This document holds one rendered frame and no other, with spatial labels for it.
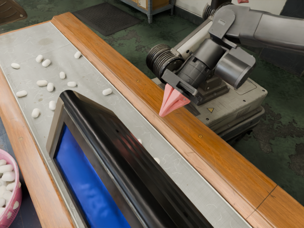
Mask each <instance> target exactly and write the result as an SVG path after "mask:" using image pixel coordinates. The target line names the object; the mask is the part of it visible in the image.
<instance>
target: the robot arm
mask: <svg viewBox="0 0 304 228"><path fill-rule="evenodd" d="M208 33H209V34H210V35H211V37H212V38H213V39H214V40H213V39H210V38H206V39H205V40H204V41H203V42H202V44H201V45H200V46H199V48H198V49H197V50H196V52H195V53H194V54H193V56H192V57H191V58H190V60H189V61H188V62H187V63H186V65H185V66H184V67H183V68H182V70H181V71H180V73H179V74H178V75H176V74H174V73H173V72H171V71H170V70H168V69H166V70H165V71H164V74H163V75H162V77H161V78H162V79H163V80H165V81H166V82H167V84H166V86H165V92H164V97H163V103H162V106H161V110H160V113H159V115H160V116H161V117H164V116H166V115H167V114H169V113H170V112H172V111H173V110H175V109H177V108H179V107H181V106H184V105H186V104H188V103H190V100H191V101H192V102H193V103H195V104H196V105H197V106H199V105H200V103H201V102H202V103H203V101H204V100H205V99H206V98H205V97H204V96H203V95H202V94H201V93H200V92H199V91H198V90H197V89H198V87H199V86H200V85H201V84H202V82H203V81H204V80H205V79H206V77H207V76H208V75H209V73H210V71H212V70H213V69H214V67H215V72H214V74H215V75H216V76H217V77H219V78H220V79H222V80H223V81H225V82H227V83H228V84H229V85H231V86H232V87H234V88H235V89H238V88H239V87H240V86H242V84H243V83H244V82H245V81H246V80H247V79H248V77H249V76H250V75H251V73H252V71H253V70H254V69H255V67H256V66H257V63H256V60H255V58H254V57H253V55H250V54H249V53H247V52H246V51H244V50H243V49H241V47H239V46H242V45H247V46H251V47H257V48H270V49H275V50H279V51H284V52H290V53H294V54H299V55H303V56H304V19H300V18H293V17H287V16H281V15H276V14H272V13H270V12H266V11H262V10H255V9H250V7H247V6H239V5H225V6H223V7H221V8H220V9H219V10H218V11H217V12H216V13H215V15H214V17H213V24H212V25H211V27H210V28H209V30H208ZM238 45H239V46H238ZM168 83H169V84H170V85H171V86H170V85H169V84H168ZM180 89H181V90H180ZM182 90H183V91H182Z"/></svg>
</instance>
